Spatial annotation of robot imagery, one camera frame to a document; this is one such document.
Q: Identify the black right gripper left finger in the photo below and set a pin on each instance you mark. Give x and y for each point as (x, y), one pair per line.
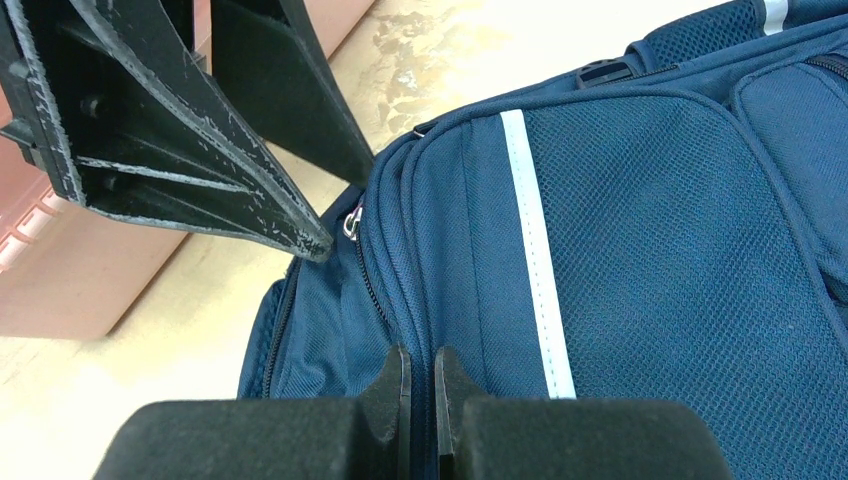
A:
(363, 437)

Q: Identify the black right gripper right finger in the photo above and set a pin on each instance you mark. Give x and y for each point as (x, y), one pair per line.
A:
(480, 436)

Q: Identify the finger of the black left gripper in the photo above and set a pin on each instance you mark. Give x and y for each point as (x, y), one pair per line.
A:
(111, 101)
(268, 61)

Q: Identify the navy blue student backpack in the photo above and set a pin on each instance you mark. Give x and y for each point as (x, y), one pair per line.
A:
(671, 224)

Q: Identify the pink translucent storage box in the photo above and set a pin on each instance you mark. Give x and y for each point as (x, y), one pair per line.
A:
(70, 273)

